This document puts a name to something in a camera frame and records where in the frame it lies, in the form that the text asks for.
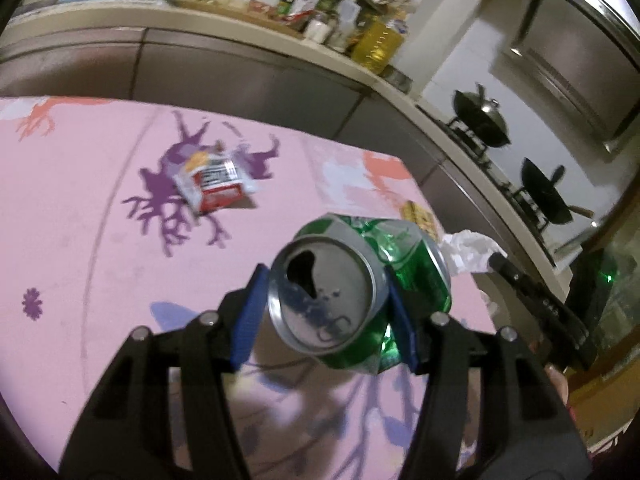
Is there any yellow cooking oil bottle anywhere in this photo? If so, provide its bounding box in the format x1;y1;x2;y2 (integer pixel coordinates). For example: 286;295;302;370
351;14;407;77

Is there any steel range hood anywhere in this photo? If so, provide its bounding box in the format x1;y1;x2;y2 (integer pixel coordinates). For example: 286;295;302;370
509;0;640;157

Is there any white tissue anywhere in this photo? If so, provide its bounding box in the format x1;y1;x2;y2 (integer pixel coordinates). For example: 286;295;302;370
439;229;507;277

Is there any black frying pan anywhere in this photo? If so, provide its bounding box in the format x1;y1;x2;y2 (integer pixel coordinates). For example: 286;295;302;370
520;157;597;227

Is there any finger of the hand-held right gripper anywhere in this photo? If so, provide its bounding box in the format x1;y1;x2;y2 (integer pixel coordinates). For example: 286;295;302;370
487;252;599;372

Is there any red and white crumpled pack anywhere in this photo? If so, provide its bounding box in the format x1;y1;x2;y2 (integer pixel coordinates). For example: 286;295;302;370
172;144;259;217

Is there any pink printed tablecloth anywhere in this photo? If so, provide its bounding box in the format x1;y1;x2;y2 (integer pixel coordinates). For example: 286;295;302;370
0;96;502;480

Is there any gas stove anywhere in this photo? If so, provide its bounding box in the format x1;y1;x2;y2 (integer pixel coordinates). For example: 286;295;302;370
440;115;557;262

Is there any small steel pot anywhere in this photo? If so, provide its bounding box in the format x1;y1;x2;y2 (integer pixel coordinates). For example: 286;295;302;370
384;66;414;94

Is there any crushed green drink can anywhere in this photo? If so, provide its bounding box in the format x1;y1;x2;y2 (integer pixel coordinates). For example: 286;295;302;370
267;212;453;377

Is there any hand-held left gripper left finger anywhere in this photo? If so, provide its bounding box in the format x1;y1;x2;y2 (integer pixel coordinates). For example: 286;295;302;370
57;262;272;480

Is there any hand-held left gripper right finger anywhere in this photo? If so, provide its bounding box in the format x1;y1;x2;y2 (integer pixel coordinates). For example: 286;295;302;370
385;282;593;480

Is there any white plastic bottle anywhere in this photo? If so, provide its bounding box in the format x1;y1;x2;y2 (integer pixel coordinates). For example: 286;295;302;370
329;0;364;54

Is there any yellow checkered packet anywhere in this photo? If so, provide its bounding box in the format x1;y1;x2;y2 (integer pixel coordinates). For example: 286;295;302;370
399;200;442;242

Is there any black wok with steel lid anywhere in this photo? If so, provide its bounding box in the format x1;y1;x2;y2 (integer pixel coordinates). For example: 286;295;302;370
451;84;512;149

